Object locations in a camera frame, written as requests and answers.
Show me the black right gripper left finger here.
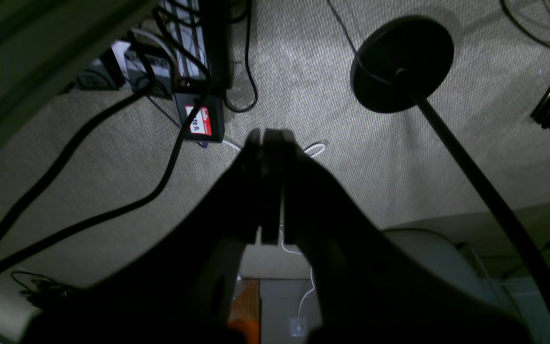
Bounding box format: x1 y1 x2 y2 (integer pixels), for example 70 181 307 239
22 130 261 344

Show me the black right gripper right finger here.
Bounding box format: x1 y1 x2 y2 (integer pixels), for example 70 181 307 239
263 129 532 344

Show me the black box with red label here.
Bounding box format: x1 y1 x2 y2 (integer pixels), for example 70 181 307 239
174 92 225 143

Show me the black floor lamp stand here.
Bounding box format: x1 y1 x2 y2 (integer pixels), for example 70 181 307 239
350 15 550 314

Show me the thick black cable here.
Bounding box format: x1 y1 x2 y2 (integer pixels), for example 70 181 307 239
0 72 209 344

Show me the white thin cable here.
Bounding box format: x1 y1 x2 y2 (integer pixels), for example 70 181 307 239
222 139 327 335

